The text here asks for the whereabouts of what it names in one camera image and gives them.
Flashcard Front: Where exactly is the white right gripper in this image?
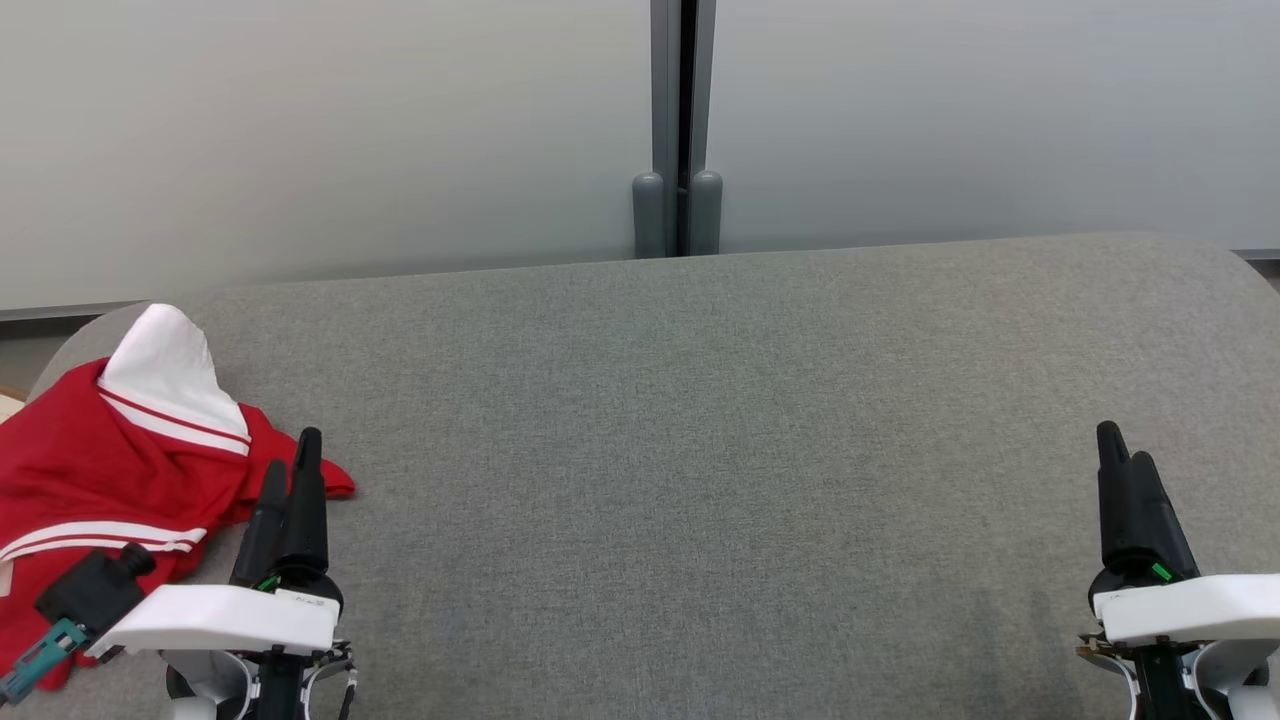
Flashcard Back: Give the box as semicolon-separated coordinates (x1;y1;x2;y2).
1088;420;1280;647

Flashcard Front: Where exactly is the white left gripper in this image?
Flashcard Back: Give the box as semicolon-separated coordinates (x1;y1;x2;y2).
85;428;345;657

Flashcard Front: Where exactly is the red white basketball jersey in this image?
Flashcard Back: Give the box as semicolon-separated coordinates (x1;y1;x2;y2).
0;303;356;693

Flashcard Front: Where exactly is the teal plug left camera cable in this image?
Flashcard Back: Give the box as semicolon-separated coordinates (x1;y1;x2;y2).
0;617;90;707

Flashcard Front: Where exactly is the grey rounded post bumper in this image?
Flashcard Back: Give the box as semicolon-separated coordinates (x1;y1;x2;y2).
691;169;724;256
632;172;666;260

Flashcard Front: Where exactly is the grey metal partition post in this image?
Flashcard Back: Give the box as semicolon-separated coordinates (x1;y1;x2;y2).
650;0;717;258

